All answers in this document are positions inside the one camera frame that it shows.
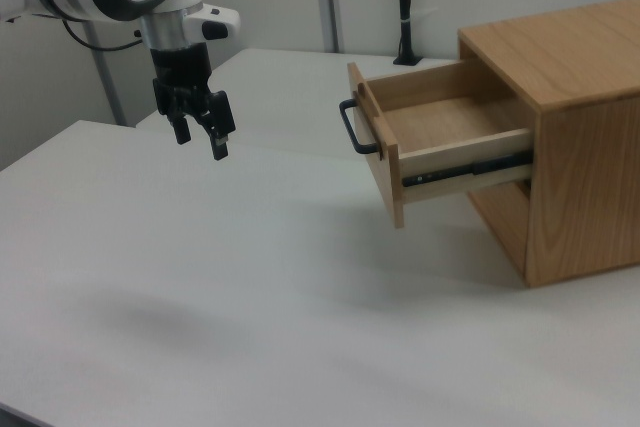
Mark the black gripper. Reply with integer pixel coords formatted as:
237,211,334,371
149,41,237,163

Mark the wooden drawer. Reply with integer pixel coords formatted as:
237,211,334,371
346,57,534,229

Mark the wooden cabinet box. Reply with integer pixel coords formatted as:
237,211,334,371
457,0,640,289

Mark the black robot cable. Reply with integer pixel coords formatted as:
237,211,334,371
59,16,144,52

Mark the black drawer handle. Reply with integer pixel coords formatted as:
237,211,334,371
338,98,379,154

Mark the black camera stand pole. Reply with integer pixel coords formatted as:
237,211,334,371
392,0,424,66

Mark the black drawer slide rail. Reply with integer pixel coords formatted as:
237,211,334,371
401,151,533,188

